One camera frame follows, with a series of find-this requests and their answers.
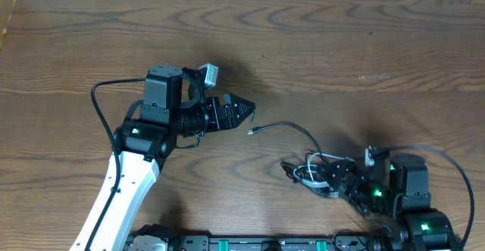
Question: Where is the white usb cable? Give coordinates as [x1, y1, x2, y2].
[293, 152, 355, 199]

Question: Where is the black usb cable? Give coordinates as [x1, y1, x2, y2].
[247, 121, 342, 199]

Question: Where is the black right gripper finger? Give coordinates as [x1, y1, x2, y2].
[317, 158, 355, 179]
[327, 175, 347, 198]

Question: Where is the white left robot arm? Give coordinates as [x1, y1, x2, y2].
[71, 64, 255, 250]

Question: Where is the left camera black cable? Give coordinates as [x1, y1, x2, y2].
[83, 77, 147, 251]

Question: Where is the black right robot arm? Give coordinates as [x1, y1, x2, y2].
[317, 148, 460, 250]

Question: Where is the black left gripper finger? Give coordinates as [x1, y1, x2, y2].
[228, 105, 255, 128]
[224, 93, 255, 111]

